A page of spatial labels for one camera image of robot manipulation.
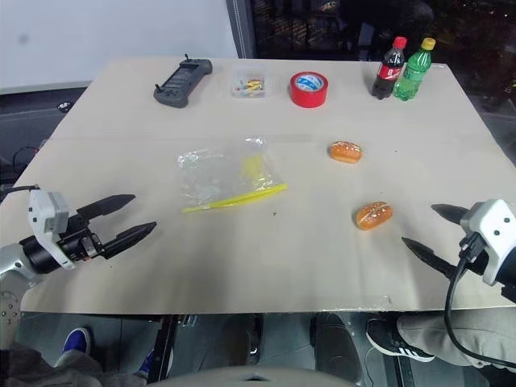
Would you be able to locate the light grey trouser leg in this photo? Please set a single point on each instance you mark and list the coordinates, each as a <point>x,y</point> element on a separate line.
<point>475,330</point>

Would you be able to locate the dark rounded shape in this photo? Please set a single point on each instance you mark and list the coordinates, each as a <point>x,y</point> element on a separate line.
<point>336,346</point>
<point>244,338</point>

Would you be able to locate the dark grey remote controller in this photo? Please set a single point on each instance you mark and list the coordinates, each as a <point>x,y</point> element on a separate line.
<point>181,82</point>

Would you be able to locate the dark grey trouser leg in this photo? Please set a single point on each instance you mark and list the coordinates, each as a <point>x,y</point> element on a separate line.
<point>48,369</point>

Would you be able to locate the black table leg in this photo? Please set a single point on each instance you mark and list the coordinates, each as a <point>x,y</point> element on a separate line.
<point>163,346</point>

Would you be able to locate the red tape roll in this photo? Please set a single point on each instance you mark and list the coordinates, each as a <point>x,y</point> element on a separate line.
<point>308,90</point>

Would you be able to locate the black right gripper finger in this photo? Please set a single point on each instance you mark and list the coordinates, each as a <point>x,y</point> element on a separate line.
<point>431,256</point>
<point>451,212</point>

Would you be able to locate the grey robot torso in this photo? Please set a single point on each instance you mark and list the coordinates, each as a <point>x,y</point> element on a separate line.
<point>258,379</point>

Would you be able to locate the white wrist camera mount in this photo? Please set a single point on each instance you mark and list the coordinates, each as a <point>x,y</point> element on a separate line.
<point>47,209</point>
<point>493,225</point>

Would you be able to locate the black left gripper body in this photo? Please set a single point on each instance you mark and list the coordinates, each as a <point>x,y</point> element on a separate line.
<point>76,242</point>

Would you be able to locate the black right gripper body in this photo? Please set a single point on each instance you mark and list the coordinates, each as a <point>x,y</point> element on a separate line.
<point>477,267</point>

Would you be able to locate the brown bread roll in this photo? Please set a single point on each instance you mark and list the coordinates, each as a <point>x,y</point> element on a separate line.
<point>346,152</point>
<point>373,216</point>

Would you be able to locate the grey window frame post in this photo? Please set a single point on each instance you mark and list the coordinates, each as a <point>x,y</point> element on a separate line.
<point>241,28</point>

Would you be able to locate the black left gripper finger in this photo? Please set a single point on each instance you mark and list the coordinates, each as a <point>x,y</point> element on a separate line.
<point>127,238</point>
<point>109,203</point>

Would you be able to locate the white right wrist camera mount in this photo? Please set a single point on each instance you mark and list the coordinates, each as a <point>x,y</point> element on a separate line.
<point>493,225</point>

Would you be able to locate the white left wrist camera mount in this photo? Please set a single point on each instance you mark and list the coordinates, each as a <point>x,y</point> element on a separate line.
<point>47,209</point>

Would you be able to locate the clear yellow-zip plastic bag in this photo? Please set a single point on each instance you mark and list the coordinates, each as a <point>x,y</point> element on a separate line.
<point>217,177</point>

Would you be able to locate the clear plastic parts box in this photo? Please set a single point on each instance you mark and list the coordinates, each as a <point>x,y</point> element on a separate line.
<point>249,82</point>

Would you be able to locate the red-capped cola bottle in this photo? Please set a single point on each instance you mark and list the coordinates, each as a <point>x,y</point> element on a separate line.
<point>387,74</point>

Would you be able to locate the black white-striped sneaker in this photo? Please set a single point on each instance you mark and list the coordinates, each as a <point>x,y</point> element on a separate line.
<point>391,340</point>

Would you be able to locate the green yellow-capped soda bottle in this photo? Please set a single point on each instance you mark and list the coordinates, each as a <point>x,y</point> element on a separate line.
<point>411,76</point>

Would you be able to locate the blue shoe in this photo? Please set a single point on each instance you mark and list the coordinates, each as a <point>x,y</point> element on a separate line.
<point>76,342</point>
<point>146,363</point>

